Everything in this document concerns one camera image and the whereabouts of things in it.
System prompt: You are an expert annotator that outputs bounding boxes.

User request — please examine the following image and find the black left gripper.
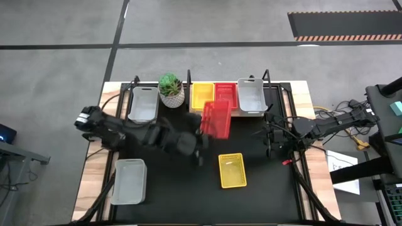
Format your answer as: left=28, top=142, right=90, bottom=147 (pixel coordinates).
left=171, top=113, right=210, bottom=167

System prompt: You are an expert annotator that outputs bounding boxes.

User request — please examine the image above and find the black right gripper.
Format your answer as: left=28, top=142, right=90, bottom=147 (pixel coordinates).
left=253, top=112, right=296, bottom=158

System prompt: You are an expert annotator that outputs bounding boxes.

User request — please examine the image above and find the gray plastic bin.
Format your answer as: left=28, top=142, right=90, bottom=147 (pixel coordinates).
left=237, top=77, right=269, bottom=114
left=109, top=158, right=148, bottom=206
left=128, top=86, right=160, bottom=124

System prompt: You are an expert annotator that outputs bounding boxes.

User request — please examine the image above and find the yellow slotted plastic basket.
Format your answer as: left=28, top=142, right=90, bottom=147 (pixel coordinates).
left=190, top=82, right=217, bottom=113
left=218, top=153, right=248, bottom=190

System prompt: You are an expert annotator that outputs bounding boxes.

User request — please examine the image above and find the succulent in patterned white pot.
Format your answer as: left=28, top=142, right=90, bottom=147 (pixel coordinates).
left=158, top=72, right=186, bottom=109

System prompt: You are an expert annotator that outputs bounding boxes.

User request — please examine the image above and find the black table mat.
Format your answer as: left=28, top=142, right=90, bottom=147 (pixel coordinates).
left=112, top=84, right=302, bottom=222

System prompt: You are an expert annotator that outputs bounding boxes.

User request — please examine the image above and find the white paper sheet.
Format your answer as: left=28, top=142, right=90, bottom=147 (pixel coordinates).
left=326, top=149, right=361, bottom=195

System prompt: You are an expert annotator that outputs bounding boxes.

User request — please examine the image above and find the black equipment cart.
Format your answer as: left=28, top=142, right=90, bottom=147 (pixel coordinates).
left=329, top=76, right=402, bottom=186

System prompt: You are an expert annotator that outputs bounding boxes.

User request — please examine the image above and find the hazard striped black floor mat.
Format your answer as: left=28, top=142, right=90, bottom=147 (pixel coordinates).
left=288, top=10, right=402, bottom=42

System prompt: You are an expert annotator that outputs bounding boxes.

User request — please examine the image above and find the teal box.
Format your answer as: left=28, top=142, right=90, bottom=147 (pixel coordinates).
left=389, top=100, right=402, bottom=117

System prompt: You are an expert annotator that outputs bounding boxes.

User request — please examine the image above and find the backlit black keyboard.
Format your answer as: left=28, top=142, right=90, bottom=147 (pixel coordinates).
left=378, top=183, right=402, bottom=226

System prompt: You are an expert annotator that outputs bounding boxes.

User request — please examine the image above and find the gray side desk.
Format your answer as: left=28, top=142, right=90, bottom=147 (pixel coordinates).
left=0, top=140, right=51, bottom=226

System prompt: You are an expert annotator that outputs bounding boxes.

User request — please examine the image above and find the black device with blue light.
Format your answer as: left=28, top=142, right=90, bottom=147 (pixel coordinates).
left=0, top=123, right=18, bottom=144

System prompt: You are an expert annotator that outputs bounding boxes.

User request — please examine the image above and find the wooden shelf with black frame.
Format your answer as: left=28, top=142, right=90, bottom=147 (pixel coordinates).
left=187, top=68, right=273, bottom=119

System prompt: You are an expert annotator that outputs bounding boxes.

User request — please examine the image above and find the black aluminium table frame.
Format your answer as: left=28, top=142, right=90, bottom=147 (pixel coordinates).
left=70, top=75, right=342, bottom=225

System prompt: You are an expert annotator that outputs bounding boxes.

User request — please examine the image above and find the yellow extension cable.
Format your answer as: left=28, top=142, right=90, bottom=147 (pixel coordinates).
left=313, top=105, right=371, bottom=151

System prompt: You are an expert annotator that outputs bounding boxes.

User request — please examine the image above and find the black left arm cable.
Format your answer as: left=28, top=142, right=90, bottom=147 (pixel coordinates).
left=100, top=80, right=136, bottom=110

